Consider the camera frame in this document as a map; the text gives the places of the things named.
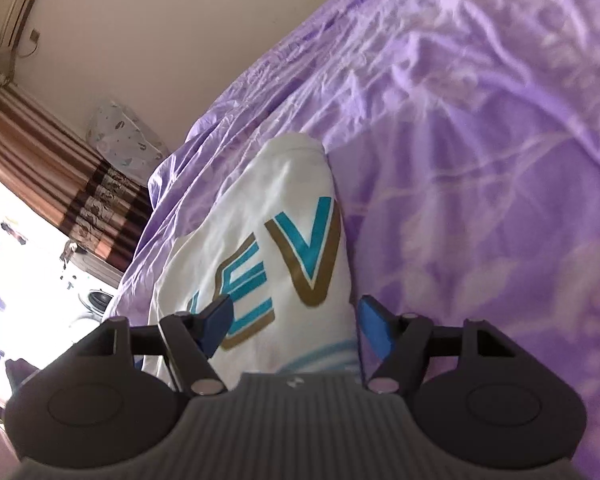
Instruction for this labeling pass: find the purple bed sheet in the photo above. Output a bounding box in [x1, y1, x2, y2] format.
[115, 0, 600, 480]

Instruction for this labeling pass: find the air conditioner cable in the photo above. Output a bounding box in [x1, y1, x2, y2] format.
[16, 29, 42, 59]

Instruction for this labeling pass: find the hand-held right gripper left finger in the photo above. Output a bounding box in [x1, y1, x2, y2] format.
[99, 295, 234, 396]

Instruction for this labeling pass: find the brown striped curtain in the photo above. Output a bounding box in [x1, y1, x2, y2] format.
[0, 57, 153, 281]

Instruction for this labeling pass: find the white washing machine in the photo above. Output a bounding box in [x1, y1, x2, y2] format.
[76, 286, 117, 323]

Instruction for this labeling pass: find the white t-shirt with teal lettering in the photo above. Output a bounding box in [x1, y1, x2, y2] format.
[135, 132, 365, 396]

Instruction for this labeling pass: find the white patterned pillow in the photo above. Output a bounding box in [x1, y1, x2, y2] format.
[86, 100, 172, 181]

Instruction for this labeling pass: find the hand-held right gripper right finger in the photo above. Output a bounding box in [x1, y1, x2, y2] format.
[357, 296, 520, 395]

